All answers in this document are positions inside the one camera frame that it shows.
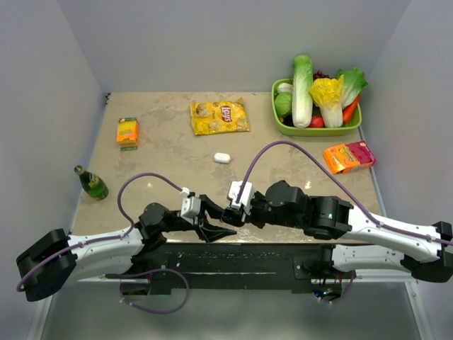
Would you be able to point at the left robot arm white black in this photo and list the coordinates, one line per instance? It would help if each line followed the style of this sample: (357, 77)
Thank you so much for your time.
(58, 258)

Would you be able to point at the red tomato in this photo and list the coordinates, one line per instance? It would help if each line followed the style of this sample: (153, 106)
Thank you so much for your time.
(316, 122)

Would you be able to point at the yellow leaf cabbage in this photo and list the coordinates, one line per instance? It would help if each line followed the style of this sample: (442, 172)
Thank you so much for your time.
(327, 95)

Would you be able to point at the white earbud charging case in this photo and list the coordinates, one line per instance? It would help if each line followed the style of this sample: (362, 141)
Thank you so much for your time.
(222, 158)

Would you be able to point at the yellow Lays chips bag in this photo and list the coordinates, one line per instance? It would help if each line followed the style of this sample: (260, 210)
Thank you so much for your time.
(217, 117)

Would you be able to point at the orange carrot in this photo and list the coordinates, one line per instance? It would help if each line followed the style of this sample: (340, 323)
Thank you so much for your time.
(349, 110)

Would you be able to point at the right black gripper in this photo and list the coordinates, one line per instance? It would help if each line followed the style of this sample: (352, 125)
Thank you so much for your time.
(251, 217)

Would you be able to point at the green plastic basket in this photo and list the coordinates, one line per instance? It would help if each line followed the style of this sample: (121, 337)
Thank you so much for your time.
(353, 124)

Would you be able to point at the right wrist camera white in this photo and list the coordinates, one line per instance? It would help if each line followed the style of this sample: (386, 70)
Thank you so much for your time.
(240, 198)

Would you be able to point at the green glass bottle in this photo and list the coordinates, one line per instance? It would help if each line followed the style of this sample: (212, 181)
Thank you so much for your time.
(92, 184)

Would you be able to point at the green lettuce leaf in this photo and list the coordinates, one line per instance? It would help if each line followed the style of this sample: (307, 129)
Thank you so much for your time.
(354, 83)

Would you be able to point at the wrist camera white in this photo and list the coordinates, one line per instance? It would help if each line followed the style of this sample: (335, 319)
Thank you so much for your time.
(191, 204)
(240, 198)

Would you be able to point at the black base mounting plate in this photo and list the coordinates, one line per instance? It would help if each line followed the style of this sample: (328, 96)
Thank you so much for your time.
(227, 266)

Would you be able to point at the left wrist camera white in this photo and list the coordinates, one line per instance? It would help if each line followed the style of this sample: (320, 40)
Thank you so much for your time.
(191, 204)

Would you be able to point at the long napa cabbage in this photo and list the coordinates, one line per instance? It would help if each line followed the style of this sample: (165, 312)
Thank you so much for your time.
(301, 98)

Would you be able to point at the dark red grapes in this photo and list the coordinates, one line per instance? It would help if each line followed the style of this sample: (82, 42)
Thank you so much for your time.
(320, 75)

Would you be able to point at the white cauliflower piece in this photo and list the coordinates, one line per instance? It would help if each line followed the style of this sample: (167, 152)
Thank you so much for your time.
(284, 88)

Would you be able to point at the orange pink snack box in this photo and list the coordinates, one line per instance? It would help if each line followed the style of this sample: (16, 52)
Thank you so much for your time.
(344, 158)

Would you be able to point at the orange yellow sponge pack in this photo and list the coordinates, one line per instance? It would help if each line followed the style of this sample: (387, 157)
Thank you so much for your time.
(127, 136)

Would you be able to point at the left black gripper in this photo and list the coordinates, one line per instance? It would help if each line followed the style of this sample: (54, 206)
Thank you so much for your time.
(205, 229)

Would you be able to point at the round green cabbage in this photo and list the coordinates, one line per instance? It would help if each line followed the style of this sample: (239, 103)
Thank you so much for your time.
(283, 104)

